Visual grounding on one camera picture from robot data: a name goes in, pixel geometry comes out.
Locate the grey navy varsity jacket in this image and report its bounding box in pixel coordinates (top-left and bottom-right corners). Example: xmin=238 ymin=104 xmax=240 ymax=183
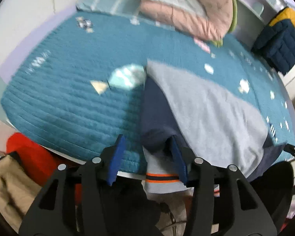
xmin=139 ymin=61 xmax=284 ymax=194

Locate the red object beside bed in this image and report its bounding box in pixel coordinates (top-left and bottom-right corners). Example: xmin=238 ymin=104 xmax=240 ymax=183
xmin=6 ymin=132 xmax=84 ymax=205

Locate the teal quilted bed mat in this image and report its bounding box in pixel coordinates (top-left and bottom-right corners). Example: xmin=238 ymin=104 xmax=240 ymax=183
xmin=1 ymin=11 xmax=295 ymax=174

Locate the yellow navy puffer jacket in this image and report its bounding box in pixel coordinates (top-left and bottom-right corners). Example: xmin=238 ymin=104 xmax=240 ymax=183
xmin=252 ymin=7 xmax=295 ymax=75

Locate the beige cloth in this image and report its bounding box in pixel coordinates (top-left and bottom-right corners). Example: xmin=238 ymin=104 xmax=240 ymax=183
xmin=0 ymin=155 xmax=41 ymax=232

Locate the striped light blue pillow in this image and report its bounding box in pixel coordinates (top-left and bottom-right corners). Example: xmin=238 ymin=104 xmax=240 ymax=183
xmin=76 ymin=0 xmax=141 ymax=17

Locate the pink green folded duvet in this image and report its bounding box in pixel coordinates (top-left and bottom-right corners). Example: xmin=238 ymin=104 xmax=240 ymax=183
xmin=139 ymin=0 xmax=237 ymax=46

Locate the purple wall shelf unit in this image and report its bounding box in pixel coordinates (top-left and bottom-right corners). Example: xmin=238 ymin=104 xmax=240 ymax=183
xmin=233 ymin=0 xmax=295 ymax=49

